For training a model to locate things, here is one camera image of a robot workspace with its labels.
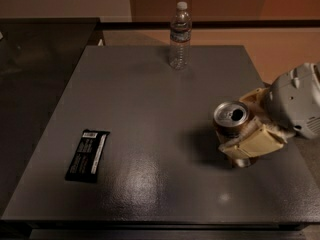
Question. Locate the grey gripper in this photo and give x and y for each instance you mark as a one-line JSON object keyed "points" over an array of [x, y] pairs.
{"points": [[294, 105]]}

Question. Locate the orange soda can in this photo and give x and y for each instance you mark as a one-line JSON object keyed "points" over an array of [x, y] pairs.
{"points": [[229, 120]]}

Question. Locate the clear plastic water bottle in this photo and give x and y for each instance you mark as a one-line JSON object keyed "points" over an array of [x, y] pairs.
{"points": [[180, 37]]}

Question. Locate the black snack bar wrapper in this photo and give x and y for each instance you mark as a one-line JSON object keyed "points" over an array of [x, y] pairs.
{"points": [[85, 162]]}

